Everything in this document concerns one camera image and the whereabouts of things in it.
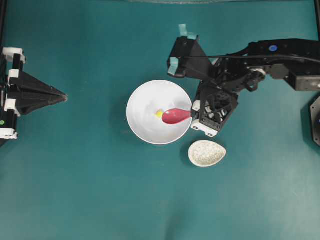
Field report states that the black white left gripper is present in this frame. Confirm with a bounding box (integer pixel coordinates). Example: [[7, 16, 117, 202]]
[[0, 47, 67, 140]]

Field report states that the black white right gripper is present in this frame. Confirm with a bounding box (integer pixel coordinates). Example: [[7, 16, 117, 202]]
[[190, 80, 238, 137]]

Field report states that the pink plastic spoon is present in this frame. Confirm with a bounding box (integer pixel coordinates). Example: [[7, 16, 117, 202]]
[[161, 108, 192, 125]]

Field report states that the yellow hexagonal prism block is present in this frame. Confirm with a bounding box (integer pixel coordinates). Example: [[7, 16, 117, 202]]
[[155, 109, 164, 119]]

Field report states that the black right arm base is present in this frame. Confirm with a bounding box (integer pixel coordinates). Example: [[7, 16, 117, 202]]
[[300, 93, 320, 152]]

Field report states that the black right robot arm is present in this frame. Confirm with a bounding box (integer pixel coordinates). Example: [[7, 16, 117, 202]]
[[190, 39, 320, 137]]

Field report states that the white ceramic bowl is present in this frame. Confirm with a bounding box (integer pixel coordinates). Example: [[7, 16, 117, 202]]
[[126, 80, 192, 145]]

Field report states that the speckled beige spoon rest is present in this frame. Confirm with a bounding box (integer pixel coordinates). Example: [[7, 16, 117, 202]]
[[188, 140, 227, 168]]

